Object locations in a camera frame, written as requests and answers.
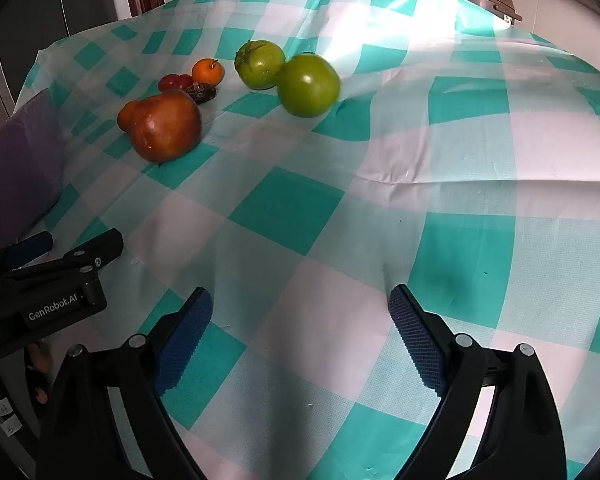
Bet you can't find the smooth green apple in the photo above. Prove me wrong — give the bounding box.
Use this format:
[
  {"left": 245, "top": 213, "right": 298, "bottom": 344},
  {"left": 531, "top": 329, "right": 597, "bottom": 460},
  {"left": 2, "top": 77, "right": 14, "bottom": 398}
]
[{"left": 276, "top": 53, "right": 341, "bottom": 118}]

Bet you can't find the large red apple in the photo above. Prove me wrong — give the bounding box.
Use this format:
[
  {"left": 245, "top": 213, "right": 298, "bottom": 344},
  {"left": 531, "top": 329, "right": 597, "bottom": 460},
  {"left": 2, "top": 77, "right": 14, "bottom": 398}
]
[{"left": 130, "top": 89, "right": 203, "bottom": 164}]

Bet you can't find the dark grey refrigerator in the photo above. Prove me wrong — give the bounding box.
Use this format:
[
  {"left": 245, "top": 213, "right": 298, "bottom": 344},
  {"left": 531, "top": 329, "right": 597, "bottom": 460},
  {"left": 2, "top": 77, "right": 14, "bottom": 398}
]
[{"left": 0, "top": 0, "right": 120, "bottom": 113}]

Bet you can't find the person's left hand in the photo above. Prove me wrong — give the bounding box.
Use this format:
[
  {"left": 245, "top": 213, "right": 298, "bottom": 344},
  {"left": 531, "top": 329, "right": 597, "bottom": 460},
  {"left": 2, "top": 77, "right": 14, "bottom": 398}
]
[{"left": 24, "top": 342, "right": 57, "bottom": 406}]

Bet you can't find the dark brown fruit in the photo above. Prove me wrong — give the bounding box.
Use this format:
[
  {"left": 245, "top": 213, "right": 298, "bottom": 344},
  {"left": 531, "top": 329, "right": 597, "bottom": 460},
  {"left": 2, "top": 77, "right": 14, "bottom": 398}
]
[{"left": 186, "top": 83, "right": 217, "bottom": 106}]

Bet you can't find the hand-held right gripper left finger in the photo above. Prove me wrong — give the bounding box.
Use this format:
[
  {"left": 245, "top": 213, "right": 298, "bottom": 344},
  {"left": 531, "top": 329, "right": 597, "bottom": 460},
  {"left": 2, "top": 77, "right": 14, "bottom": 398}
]
[{"left": 35, "top": 287, "right": 214, "bottom": 480}]

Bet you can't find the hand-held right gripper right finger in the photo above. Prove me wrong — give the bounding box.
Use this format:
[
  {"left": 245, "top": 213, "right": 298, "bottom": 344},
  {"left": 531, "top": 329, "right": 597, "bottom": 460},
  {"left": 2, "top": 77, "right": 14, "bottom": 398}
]
[{"left": 388, "top": 284, "right": 569, "bottom": 480}]

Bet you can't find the orange tangerine with stem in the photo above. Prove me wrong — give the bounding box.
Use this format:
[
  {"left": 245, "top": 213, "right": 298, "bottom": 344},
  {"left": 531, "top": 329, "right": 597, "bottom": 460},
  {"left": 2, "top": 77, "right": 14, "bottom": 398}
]
[{"left": 191, "top": 58, "right": 225, "bottom": 85}]

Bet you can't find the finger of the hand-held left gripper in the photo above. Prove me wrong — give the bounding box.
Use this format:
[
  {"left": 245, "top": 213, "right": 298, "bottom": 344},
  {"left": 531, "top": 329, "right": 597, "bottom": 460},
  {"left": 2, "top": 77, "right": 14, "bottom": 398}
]
[
  {"left": 0, "top": 231, "right": 55, "bottom": 275},
  {"left": 10, "top": 228, "right": 125, "bottom": 282}
]

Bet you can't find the teal white checked tablecloth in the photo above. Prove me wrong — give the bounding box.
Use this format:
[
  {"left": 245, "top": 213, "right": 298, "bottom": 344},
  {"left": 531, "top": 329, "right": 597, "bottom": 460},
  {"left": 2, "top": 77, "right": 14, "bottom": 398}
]
[{"left": 14, "top": 0, "right": 600, "bottom": 480}]

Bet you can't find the purple box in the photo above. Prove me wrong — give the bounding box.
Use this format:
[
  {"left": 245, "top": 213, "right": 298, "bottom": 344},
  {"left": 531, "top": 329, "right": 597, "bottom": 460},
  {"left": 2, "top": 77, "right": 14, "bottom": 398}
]
[{"left": 0, "top": 87, "right": 67, "bottom": 251}]

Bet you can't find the small orange tangerine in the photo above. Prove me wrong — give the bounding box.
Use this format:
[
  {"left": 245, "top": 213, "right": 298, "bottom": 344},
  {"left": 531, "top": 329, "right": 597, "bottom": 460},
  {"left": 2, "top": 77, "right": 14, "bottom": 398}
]
[{"left": 117, "top": 100, "right": 142, "bottom": 133}]

